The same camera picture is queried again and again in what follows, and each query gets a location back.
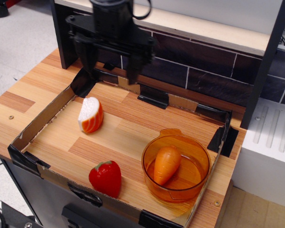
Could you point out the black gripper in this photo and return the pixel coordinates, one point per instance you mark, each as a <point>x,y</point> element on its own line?
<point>111,27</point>

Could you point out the orange toy carrot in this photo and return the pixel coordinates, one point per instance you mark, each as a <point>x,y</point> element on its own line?
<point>167,161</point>

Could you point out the orange transparent plastic pot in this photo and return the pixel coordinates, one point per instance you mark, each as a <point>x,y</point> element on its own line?
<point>191,175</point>

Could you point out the cardboard fence with black tape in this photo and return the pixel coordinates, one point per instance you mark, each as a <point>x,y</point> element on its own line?
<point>51,158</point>

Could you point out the white orange salmon sushi toy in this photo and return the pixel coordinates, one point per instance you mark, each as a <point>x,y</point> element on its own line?
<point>91,115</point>

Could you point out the dark tile backsplash shelf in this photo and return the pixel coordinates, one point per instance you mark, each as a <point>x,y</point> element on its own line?
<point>217,64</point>

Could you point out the black object top left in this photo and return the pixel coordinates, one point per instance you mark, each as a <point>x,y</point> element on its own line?
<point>4,12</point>

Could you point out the red toy strawberry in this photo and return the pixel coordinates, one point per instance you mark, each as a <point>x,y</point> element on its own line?
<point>106,178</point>

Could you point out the white ribbed sink drainboard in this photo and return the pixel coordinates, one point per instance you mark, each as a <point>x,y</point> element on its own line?
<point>260,168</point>

